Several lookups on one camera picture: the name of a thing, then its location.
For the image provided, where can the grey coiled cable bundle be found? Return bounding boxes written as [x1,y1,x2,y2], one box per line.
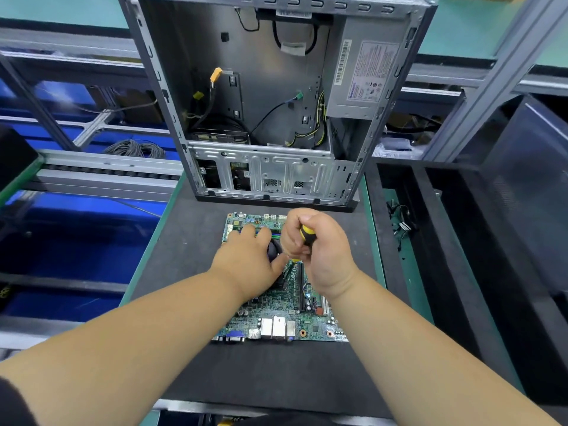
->
[105,139,167,160]

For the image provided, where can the person's right hand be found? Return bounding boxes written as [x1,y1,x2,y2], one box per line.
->
[281,208,360,300]

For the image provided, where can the yellow handled screwdriver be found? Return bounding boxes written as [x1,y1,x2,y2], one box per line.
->
[299,223,318,258]

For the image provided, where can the person's left hand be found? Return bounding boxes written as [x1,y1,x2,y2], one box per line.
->
[210,224,289,302]

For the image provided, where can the silver power supply unit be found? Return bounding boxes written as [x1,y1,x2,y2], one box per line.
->
[324,13,415,121]

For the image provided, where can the green upper shelf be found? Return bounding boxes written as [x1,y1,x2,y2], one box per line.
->
[0,0,568,96]

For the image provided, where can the green motherboard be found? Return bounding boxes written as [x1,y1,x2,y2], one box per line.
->
[211,211,349,344]

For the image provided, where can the white plastic bags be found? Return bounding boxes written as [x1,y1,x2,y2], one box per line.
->
[373,135,420,162]

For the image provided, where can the person's black left sleeve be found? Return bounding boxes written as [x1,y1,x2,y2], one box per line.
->
[0,377,38,426]

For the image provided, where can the dark metal frame leg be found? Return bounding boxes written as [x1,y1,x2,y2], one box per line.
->
[0,53,79,151]

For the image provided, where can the grey roller conveyor rail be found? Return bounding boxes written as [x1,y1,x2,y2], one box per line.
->
[27,150,186,202]

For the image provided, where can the black foam tray with boards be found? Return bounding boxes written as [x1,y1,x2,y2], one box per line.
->
[0,127,44,205]

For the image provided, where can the person's left forearm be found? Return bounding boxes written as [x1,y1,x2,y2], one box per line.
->
[0,269,245,426]

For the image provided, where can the yellow and black wire bundle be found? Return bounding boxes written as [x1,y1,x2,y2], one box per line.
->
[291,91,328,149]

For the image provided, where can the grey computer case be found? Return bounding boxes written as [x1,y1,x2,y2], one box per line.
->
[118,0,440,212]

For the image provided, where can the small black cable bundle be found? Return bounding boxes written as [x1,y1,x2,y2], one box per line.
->
[388,201,417,254]

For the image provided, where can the person's right forearm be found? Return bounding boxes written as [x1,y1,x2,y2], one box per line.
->
[328,275,560,426]

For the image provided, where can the aluminium frame post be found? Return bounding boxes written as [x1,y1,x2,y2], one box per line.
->
[424,0,568,163]

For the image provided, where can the empty black foam tray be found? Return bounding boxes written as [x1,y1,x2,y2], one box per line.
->
[366,162,568,414]

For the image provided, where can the grey side panel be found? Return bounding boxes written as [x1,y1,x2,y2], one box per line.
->
[483,95,568,298]

